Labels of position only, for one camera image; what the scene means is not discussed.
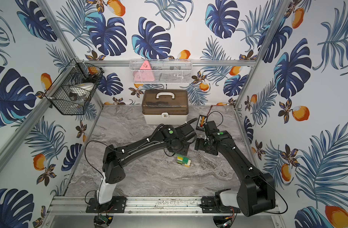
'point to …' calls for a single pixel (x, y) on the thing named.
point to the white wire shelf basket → (161, 71)
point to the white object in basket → (82, 88)
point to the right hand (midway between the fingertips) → (202, 147)
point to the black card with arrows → (202, 120)
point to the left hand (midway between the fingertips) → (184, 148)
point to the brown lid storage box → (165, 107)
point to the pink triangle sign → (144, 74)
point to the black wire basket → (62, 99)
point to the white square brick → (188, 164)
